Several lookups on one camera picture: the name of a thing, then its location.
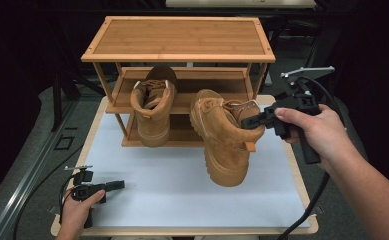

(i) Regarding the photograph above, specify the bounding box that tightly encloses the aluminium floor rail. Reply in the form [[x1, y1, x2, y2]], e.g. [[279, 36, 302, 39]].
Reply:
[[0, 99, 79, 240]]

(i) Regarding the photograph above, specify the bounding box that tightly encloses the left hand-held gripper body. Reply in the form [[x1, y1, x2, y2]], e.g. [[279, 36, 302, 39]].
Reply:
[[64, 164, 108, 230]]

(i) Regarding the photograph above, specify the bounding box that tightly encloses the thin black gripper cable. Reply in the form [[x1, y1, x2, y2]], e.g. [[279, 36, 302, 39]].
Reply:
[[58, 182, 75, 225]]

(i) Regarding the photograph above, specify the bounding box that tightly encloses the person's right hand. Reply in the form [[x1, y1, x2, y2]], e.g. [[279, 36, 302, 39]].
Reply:
[[274, 103, 360, 175]]

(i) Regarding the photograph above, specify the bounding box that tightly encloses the tan suede boot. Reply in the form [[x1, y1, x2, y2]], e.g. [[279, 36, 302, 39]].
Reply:
[[129, 64, 178, 148], [189, 88, 266, 188]]

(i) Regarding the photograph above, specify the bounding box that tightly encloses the dark metal stand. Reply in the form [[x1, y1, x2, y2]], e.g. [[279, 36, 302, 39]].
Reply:
[[49, 19, 107, 133]]

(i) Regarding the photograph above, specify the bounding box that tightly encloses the white table mat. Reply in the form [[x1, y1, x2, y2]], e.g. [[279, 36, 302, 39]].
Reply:
[[90, 104, 311, 229]]

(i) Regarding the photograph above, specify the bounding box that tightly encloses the person's left hand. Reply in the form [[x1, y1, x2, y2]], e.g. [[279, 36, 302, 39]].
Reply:
[[60, 189, 107, 235]]

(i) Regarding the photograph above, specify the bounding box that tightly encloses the black floor cable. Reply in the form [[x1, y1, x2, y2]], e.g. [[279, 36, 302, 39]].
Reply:
[[12, 144, 84, 240]]

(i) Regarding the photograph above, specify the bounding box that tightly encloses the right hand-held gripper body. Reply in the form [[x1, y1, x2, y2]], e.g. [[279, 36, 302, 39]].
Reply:
[[271, 65, 336, 165]]

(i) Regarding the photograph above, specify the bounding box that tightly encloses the thick black gripper cable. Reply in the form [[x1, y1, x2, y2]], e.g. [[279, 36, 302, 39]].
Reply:
[[276, 76, 347, 240]]

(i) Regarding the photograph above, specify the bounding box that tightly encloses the wooden shoe rack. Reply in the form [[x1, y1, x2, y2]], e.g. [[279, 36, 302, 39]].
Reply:
[[80, 15, 277, 148]]

